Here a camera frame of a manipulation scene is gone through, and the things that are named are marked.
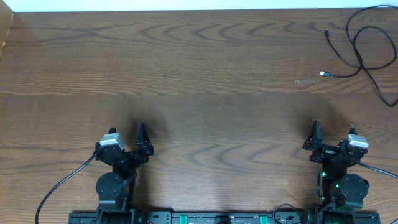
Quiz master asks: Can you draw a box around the black USB cable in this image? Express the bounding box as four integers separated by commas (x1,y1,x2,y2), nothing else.
319,4,398,108

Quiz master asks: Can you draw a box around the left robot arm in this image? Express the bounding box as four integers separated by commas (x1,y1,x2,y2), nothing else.
93,123,154,223

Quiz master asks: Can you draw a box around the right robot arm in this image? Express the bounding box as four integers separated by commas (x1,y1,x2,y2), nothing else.
302,120,369,223

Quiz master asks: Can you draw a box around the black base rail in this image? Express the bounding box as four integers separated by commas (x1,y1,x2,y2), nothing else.
68,207,381,224

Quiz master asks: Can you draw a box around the cardboard panel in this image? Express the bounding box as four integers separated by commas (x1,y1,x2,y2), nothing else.
0,0,14,56

